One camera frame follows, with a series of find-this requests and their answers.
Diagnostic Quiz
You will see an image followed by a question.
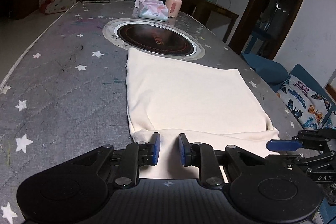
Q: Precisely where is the pink and green tissue pack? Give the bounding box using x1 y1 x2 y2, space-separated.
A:
138 0 169 22

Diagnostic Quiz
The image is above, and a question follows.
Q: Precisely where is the grey star-print tablecloth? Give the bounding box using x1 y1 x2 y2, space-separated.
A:
0 0 315 224

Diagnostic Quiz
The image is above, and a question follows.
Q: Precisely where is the dark wooden desk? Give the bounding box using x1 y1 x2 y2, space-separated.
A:
196 0 240 42

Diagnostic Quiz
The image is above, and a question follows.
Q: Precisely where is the large butterfly-print cushion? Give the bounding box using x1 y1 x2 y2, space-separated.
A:
276 74 332 130

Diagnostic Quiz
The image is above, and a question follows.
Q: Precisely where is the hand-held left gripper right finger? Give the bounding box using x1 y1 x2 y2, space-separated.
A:
178 133 265 187

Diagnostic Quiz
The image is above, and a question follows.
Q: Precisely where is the pink insulated bottle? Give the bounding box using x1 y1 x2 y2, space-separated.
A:
165 0 183 18

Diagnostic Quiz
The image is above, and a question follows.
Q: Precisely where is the cream sweatshirt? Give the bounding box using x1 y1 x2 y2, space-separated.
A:
125 48 280 180

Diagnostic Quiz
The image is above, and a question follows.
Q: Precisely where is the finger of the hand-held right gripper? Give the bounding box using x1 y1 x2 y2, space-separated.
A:
266 151 336 169
266 130 336 151

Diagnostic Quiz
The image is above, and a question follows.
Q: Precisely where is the blue sofa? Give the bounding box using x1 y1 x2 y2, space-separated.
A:
240 53 336 140

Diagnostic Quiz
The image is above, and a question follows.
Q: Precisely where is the dark wooden door frame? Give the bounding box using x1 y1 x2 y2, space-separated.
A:
228 0 314 62

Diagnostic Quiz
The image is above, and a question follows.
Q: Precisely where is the round black induction cooktop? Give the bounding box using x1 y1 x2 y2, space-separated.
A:
102 18 206 60

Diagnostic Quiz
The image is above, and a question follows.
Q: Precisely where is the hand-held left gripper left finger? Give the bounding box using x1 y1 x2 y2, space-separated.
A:
73 132 161 186

